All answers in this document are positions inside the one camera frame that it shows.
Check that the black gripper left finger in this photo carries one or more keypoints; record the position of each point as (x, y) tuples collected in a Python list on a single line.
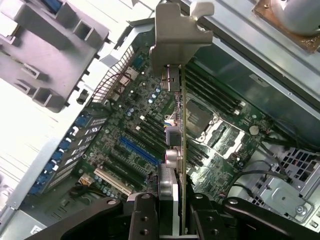
[(143, 220)]

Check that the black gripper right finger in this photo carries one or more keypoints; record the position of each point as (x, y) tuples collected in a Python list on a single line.
[(207, 222)]

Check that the white expansion slot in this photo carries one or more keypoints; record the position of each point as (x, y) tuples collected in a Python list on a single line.
[(112, 181)]

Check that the blue expansion slot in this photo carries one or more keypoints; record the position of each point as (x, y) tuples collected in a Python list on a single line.
[(140, 150)]

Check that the metal disk bay cage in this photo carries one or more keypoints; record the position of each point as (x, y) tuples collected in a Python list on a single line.
[(275, 197)]

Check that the silver socket cover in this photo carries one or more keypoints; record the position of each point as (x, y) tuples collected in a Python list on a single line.
[(238, 140)]

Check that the silver coin cell battery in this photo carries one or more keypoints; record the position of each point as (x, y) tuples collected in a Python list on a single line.
[(254, 130)]

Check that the CPU socket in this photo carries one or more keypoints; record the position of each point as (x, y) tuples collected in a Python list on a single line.
[(197, 115)]

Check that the grey power supply unit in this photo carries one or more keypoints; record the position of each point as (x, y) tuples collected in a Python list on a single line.
[(27, 220)]

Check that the green motherboard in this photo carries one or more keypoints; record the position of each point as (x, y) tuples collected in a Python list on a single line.
[(140, 90)]

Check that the black open PC case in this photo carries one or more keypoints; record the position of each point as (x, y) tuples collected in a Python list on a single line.
[(275, 82)]

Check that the grey parts rack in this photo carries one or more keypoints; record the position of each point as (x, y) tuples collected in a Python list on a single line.
[(50, 50)]

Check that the blue disk carrier bracket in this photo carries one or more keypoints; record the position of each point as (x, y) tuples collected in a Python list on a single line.
[(57, 6)]

